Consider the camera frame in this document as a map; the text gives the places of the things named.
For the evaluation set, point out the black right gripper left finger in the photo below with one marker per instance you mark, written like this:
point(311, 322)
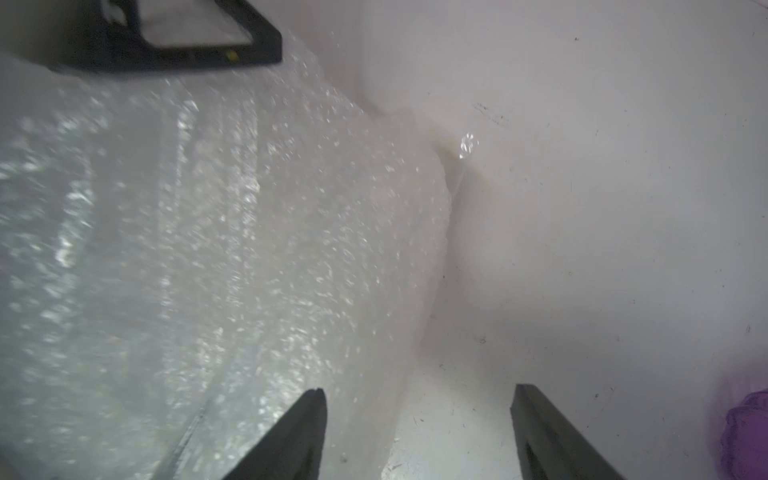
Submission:
point(292, 448)

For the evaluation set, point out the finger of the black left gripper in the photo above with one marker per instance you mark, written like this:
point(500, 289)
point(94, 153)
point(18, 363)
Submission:
point(107, 38)

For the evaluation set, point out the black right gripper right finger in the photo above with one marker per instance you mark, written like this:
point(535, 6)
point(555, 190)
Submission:
point(549, 447)

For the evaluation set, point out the blue purple vase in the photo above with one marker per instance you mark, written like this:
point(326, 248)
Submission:
point(744, 440)

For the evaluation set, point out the clear vase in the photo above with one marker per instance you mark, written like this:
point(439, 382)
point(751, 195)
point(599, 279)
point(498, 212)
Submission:
point(182, 257)

